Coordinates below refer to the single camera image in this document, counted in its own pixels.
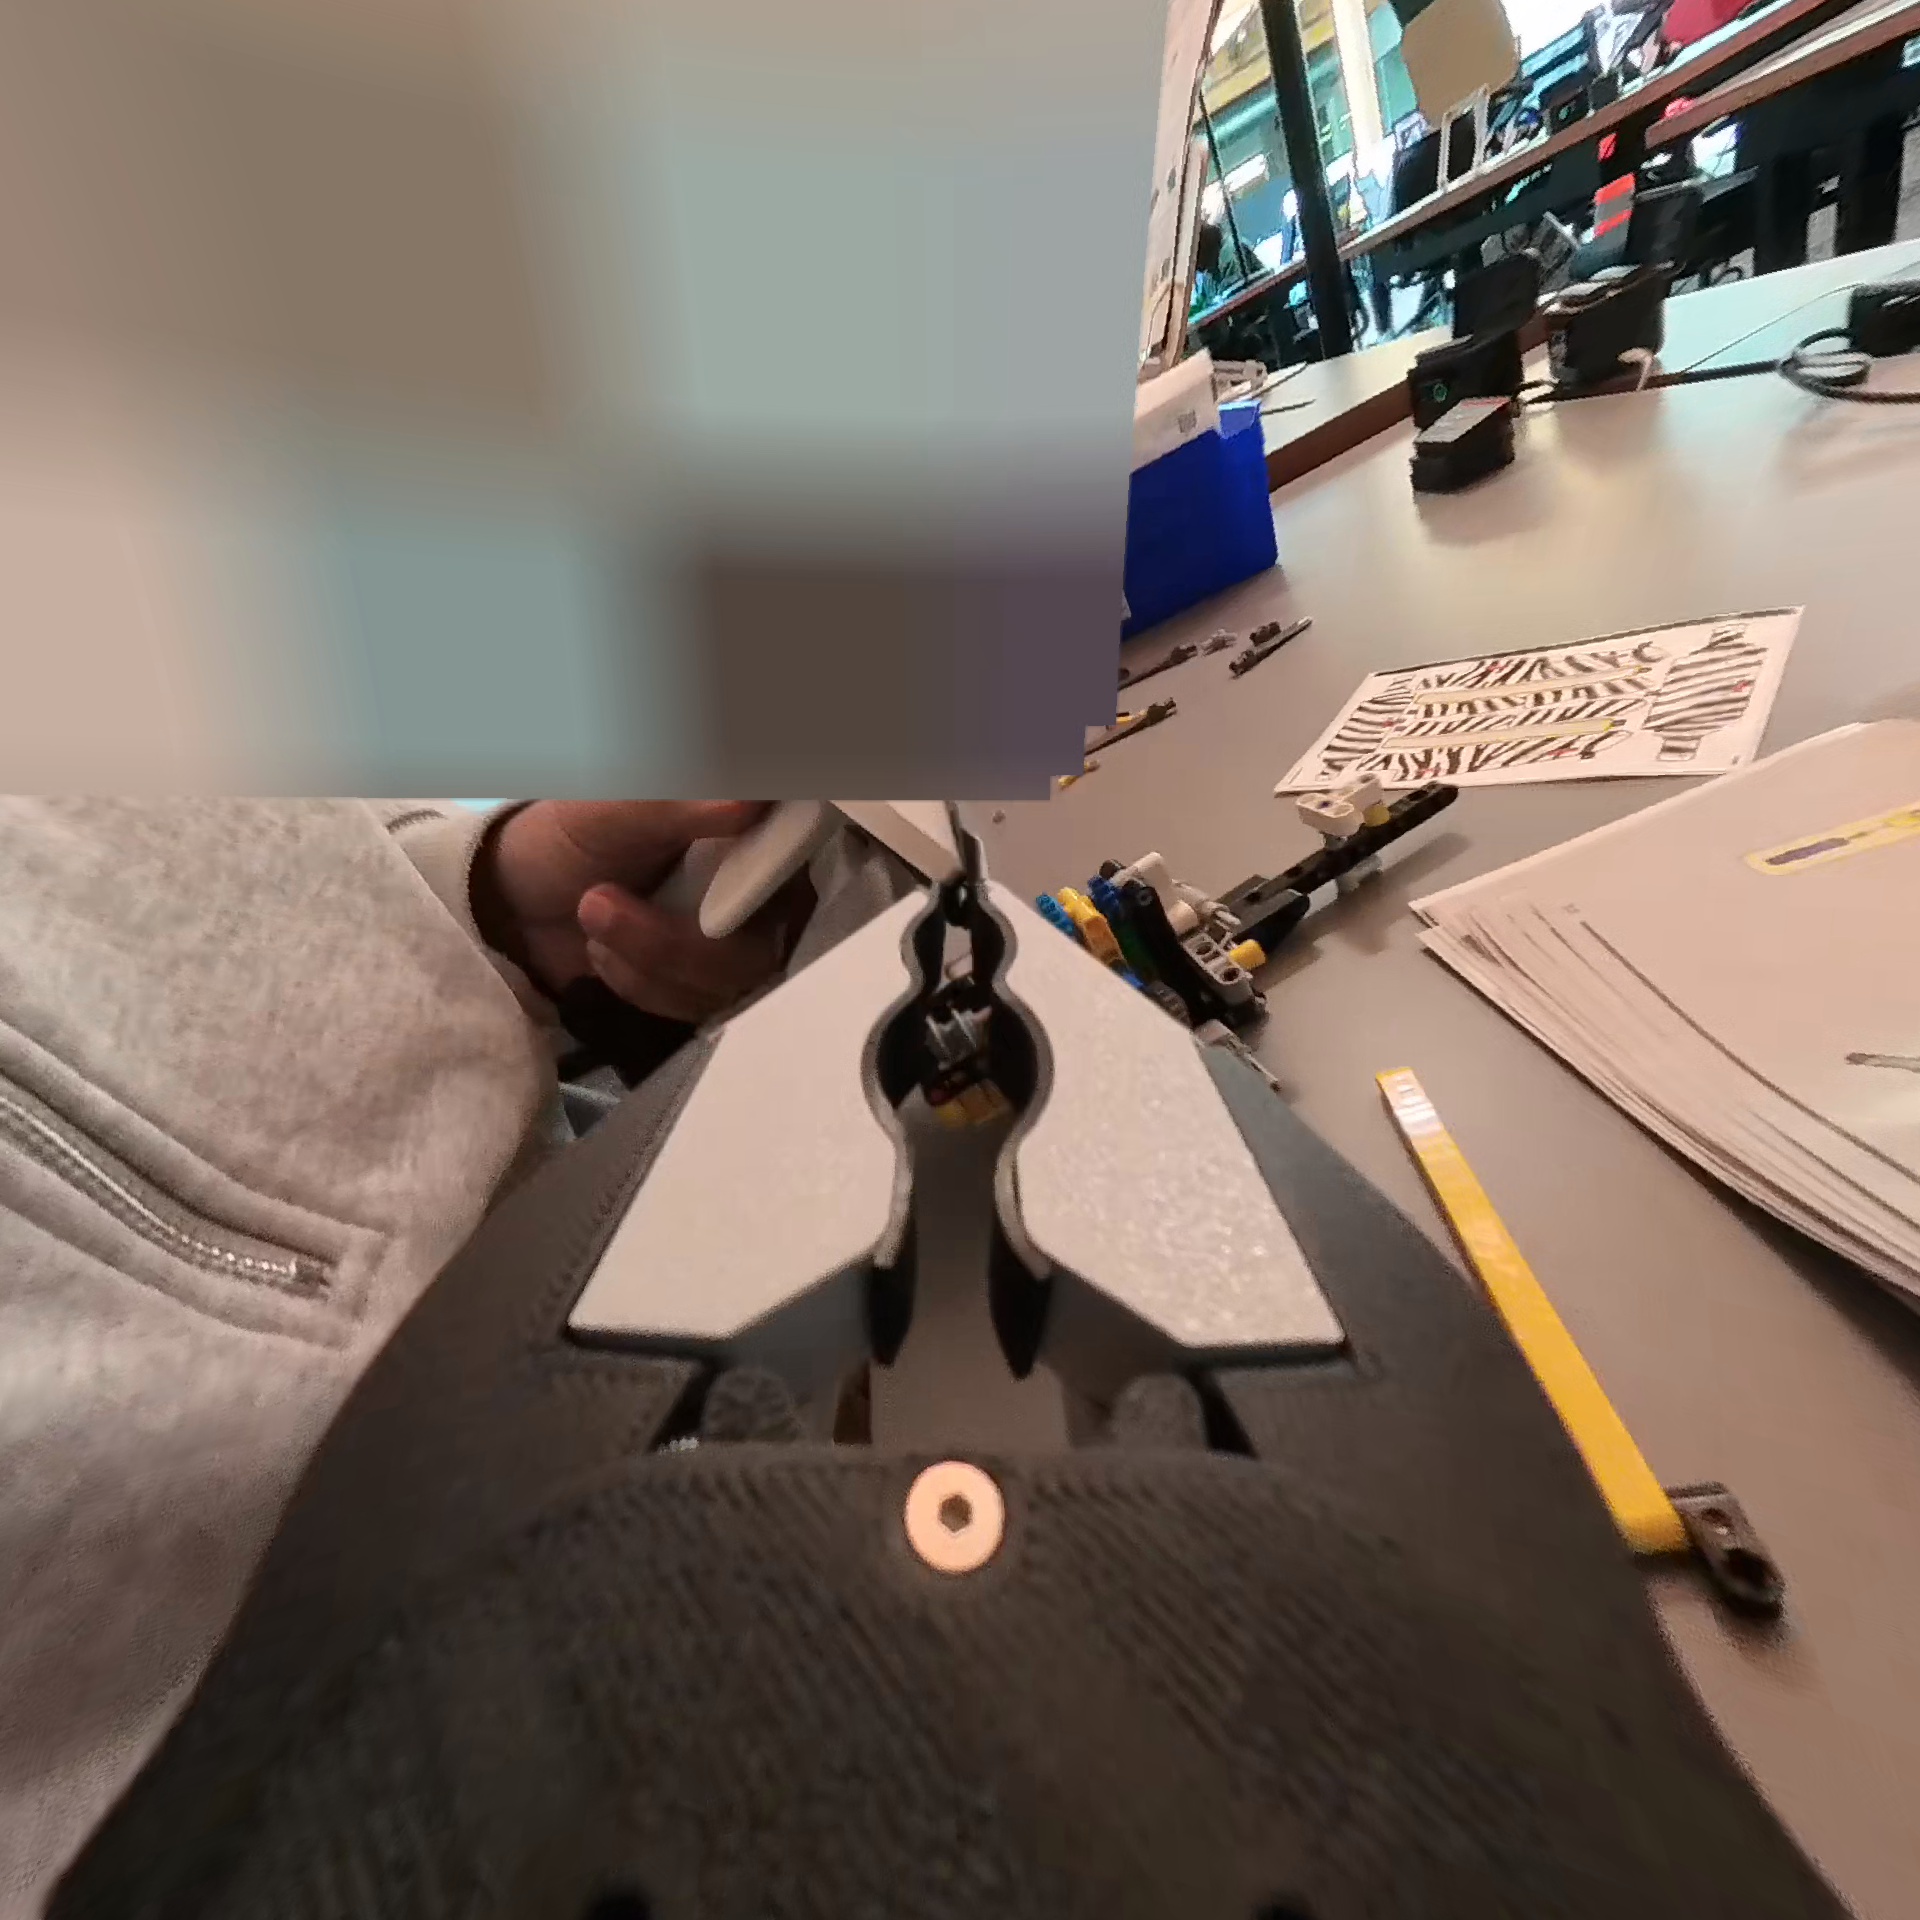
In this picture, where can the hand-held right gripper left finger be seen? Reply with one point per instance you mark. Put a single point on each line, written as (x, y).
(734, 1184)

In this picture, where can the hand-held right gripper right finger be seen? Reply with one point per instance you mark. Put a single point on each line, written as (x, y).
(1162, 1184)

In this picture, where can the person's left forearm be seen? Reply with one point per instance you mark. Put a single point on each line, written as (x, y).
(442, 878)

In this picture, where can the multicoloured lego gear assembly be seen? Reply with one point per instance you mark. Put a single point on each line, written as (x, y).
(1184, 931)

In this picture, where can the flat yellow lego beam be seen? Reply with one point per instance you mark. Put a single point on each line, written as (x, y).
(1516, 1305)

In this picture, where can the dark lego axle pin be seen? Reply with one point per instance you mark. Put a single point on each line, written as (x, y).
(1267, 644)
(1162, 664)
(1128, 727)

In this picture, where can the black lego beam white connector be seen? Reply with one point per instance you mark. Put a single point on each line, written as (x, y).
(1382, 832)

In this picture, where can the lego instruction booklet stack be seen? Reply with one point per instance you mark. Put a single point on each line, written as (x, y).
(1725, 961)

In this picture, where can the person's left hand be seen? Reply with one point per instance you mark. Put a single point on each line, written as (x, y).
(638, 937)

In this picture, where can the grey zip hoodie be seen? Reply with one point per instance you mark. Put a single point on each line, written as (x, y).
(224, 1079)

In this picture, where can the blue plastic box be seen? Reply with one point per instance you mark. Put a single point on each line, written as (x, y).
(1200, 524)

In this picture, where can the zebra striped sticker sheet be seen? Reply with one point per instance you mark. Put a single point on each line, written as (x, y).
(1500, 704)

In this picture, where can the black electronic box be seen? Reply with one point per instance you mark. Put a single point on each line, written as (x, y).
(1464, 406)
(1883, 318)
(1612, 322)

